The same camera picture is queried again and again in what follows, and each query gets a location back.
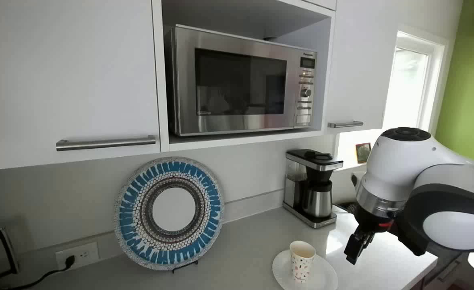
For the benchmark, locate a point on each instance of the narrow white cabinet door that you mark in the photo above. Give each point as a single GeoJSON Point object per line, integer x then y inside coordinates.
{"type": "Point", "coordinates": [361, 60]}

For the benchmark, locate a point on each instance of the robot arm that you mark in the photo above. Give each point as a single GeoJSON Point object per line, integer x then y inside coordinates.
{"type": "Point", "coordinates": [402, 169]}

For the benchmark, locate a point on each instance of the small picture frame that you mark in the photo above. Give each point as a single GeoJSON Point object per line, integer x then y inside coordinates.
{"type": "Point", "coordinates": [363, 153]}

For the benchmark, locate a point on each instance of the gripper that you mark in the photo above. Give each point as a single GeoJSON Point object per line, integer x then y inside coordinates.
{"type": "Point", "coordinates": [371, 220]}

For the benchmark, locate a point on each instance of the steel coffee carafe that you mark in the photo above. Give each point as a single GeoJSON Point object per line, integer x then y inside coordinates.
{"type": "Point", "coordinates": [319, 201]}

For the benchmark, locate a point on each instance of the black plate stand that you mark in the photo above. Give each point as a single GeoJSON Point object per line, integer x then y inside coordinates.
{"type": "Point", "coordinates": [184, 266]}

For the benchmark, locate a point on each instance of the microwave door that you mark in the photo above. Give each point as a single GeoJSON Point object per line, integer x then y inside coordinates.
{"type": "Point", "coordinates": [236, 123]}

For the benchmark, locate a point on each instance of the speckled paper cup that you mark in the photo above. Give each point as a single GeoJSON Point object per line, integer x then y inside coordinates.
{"type": "Point", "coordinates": [301, 262]}

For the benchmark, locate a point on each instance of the white paper plate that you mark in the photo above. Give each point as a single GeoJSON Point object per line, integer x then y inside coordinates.
{"type": "Point", "coordinates": [325, 278]}

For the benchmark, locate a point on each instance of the microwave knob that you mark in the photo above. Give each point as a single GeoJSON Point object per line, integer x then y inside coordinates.
{"type": "Point", "coordinates": [305, 92]}

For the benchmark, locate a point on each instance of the white wall socket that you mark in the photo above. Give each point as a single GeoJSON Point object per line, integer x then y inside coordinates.
{"type": "Point", "coordinates": [84, 254]}

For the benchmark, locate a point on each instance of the white wall cabinet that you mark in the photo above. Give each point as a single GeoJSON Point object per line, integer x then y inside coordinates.
{"type": "Point", "coordinates": [59, 80]}

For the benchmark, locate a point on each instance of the stainless steel microwave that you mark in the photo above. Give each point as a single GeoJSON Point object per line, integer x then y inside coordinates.
{"type": "Point", "coordinates": [241, 121]}

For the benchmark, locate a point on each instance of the window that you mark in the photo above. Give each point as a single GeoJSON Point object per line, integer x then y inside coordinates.
{"type": "Point", "coordinates": [408, 88]}

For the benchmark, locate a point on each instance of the wide white cabinet door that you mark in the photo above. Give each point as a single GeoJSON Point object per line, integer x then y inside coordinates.
{"type": "Point", "coordinates": [59, 72]}

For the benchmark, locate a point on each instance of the blue patterned decorative plate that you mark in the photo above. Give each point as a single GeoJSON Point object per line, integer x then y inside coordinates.
{"type": "Point", "coordinates": [132, 217]}

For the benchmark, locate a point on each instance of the steel drip coffee maker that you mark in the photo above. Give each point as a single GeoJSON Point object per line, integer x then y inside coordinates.
{"type": "Point", "coordinates": [297, 193]}

